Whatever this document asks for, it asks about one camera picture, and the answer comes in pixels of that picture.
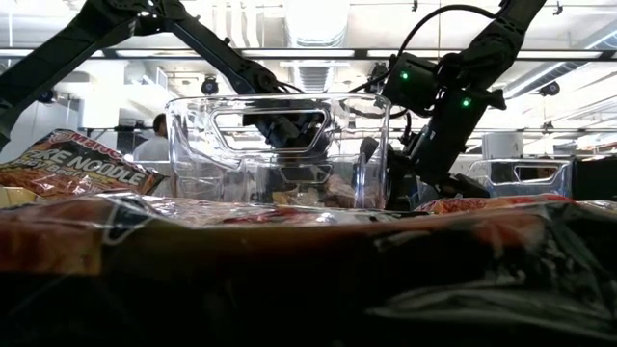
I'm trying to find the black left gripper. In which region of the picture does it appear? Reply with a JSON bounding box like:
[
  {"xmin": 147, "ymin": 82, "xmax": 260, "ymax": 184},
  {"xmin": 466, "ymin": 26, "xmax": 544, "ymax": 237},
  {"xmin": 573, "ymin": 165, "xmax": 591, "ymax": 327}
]
[{"xmin": 242, "ymin": 94, "xmax": 335, "ymax": 186}]

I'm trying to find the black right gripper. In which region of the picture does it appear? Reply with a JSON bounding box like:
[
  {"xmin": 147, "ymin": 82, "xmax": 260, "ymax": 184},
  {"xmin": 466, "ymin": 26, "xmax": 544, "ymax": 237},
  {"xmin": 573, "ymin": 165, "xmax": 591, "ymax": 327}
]
[{"xmin": 359, "ymin": 98, "xmax": 492, "ymax": 210}]

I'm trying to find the clear plastic bin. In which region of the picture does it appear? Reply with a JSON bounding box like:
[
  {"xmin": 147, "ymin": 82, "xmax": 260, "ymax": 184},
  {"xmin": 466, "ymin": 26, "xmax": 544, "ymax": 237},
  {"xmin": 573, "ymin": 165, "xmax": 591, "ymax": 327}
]
[
  {"xmin": 465, "ymin": 157, "xmax": 574, "ymax": 199},
  {"xmin": 165, "ymin": 93, "xmax": 392, "ymax": 211}
]

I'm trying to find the white box unit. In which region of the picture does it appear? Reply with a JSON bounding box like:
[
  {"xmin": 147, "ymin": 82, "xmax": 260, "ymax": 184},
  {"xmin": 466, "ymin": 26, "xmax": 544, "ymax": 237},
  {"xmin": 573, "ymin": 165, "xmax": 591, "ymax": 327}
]
[{"xmin": 481, "ymin": 132, "xmax": 524, "ymax": 160}]

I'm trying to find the person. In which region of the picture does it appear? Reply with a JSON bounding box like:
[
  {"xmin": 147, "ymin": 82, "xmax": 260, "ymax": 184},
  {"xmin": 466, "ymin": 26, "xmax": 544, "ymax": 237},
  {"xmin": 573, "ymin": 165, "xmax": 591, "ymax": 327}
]
[{"xmin": 132, "ymin": 113, "xmax": 170, "ymax": 163}]

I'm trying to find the black cabinet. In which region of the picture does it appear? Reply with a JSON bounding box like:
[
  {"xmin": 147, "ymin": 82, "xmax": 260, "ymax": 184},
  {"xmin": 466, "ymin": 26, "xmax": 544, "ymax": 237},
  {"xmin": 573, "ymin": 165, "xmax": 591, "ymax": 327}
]
[{"xmin": 572, "ymin": 156, "xmax": 617, "ymax": 202}]

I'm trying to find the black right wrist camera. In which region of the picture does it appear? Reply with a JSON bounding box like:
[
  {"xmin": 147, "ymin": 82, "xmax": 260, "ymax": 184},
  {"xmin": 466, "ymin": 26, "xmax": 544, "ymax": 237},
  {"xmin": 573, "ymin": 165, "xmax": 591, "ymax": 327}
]
[{"xmin": 383, "ymin": 51, "xmax": 441, "ymax": 116}]

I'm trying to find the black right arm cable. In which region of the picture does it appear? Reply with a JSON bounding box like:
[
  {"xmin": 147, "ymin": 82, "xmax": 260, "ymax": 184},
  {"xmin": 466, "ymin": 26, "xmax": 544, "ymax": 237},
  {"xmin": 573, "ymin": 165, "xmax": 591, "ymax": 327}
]
[{"xmin": 349, "ymin": 3, "xmax": 502, "ymax": 95}]

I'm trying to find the silver air duct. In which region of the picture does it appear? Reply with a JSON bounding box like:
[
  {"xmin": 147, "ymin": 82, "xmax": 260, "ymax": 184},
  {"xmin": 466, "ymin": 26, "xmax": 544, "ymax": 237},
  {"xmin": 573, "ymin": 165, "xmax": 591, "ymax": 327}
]
[{"xmin": 283, "ymin": 0, "xmax": 351, "ymax": 97}]

